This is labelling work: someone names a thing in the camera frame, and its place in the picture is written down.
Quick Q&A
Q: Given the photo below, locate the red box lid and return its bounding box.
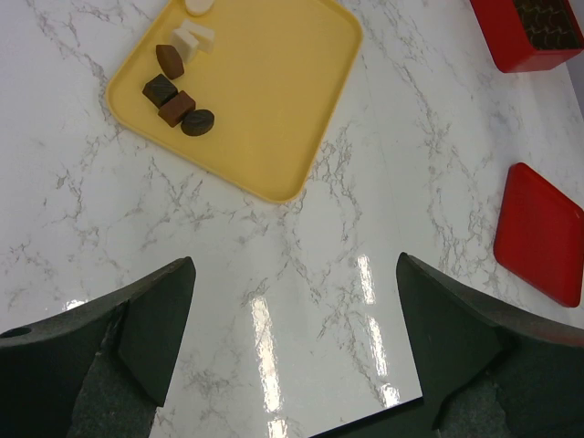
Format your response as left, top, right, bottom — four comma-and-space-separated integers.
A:
494, 162, 583, 308

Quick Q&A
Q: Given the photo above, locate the dark striped square chocolate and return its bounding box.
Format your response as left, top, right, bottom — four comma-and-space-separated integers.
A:
142, 74, 178, 109

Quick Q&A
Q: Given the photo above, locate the brown rectangular chocolate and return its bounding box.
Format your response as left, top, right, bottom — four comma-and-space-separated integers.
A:
158, 90, 196, 128

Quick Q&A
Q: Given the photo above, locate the white oval chocolate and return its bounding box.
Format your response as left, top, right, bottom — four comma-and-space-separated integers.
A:
182, 19, 215, 54

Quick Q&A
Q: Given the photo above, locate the dark leaf oval chocolate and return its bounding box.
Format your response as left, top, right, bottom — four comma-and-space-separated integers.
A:
181, 109, 214, 137

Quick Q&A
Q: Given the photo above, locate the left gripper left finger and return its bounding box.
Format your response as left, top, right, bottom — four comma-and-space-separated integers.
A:
1, 257, 196, 437

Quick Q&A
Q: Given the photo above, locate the red chocolate box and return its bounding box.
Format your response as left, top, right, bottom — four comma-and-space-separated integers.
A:
471, 0, 583, 73

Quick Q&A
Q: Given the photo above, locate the brown barrel chocolate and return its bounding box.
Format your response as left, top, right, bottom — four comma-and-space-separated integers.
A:
155, 45, 184, 79

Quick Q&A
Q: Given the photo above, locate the white square chocolate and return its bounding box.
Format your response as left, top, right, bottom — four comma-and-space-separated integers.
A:
170, 27, 199, 64

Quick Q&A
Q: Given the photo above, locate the white round chocolate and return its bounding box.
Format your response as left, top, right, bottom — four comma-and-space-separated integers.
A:
184, 0, 214, 16

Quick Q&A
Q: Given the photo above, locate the yellow plastic tray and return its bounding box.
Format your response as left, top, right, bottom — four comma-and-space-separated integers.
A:
105, 1, 363, 203

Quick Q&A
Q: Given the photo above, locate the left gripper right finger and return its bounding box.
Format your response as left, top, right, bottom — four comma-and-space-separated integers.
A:
396, 253, 583, 437

